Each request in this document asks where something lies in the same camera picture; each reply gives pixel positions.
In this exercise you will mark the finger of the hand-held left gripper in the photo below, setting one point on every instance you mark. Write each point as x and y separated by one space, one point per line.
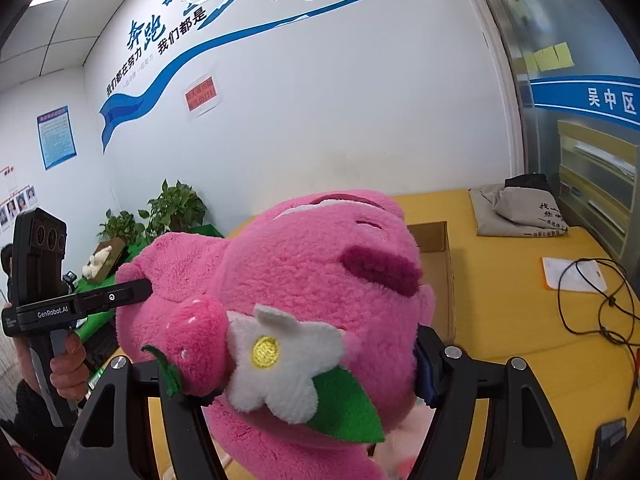
117 296

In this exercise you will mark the beige cloth bag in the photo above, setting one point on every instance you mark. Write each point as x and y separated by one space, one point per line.
500 212

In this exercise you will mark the large potted plant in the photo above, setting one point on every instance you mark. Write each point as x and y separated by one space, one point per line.
175 207

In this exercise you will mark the black cloth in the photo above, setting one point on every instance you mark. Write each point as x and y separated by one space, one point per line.
527 184

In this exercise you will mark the yellow sticky note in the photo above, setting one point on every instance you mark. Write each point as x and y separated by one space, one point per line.
530 62
546 59
563 54

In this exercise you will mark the blue framed wall poster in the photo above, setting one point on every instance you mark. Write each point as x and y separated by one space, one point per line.
56 137

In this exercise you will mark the black phone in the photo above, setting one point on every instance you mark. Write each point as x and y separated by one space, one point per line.
607 450

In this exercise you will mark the red notice sign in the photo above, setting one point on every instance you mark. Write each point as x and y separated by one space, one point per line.
201 96

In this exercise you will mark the blue wall decal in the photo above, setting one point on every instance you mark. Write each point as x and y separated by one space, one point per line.
125 107

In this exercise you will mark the cardboard box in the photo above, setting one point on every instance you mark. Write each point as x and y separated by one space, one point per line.
435 280

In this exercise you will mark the small brown box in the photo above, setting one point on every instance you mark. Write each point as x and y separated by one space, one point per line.
116 250

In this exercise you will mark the pink strawberry bear plush toy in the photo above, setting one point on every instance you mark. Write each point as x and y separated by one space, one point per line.
310 280

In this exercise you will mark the person's left forearm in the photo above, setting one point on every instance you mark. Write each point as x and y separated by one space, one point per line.
30 412

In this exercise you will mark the person's left hand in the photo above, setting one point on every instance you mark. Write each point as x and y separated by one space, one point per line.
70 370

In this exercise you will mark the photo notice board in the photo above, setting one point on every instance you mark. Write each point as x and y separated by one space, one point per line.
17 205

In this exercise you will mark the small white plush toy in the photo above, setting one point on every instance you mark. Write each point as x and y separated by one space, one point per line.
96 264

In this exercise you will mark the white notebook orange edge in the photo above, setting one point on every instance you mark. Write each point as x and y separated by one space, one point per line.
560 272

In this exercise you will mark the small potted plant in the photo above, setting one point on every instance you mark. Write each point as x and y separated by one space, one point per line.
120 227

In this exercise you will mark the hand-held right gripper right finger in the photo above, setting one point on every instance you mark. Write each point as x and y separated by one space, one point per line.
425 375

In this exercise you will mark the blue door sign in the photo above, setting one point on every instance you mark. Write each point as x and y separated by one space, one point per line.
590 99

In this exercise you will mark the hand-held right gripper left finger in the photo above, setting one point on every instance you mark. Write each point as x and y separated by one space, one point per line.
150 377

